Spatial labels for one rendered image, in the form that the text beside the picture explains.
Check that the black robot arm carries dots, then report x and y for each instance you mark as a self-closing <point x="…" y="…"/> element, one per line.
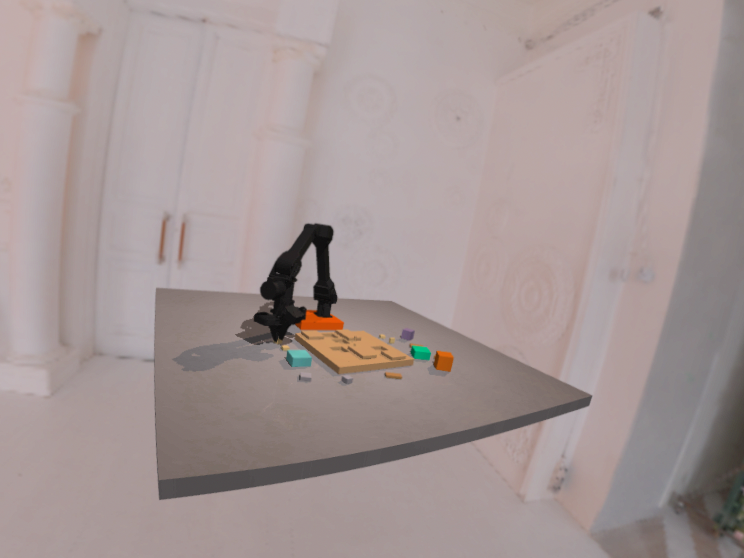
<point x="288" y="265"/>

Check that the green square block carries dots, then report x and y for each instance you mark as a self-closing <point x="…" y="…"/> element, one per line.
<point x="419" y="352"/>

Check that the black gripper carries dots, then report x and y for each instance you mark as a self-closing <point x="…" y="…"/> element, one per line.
<point x="277" y="325"/>

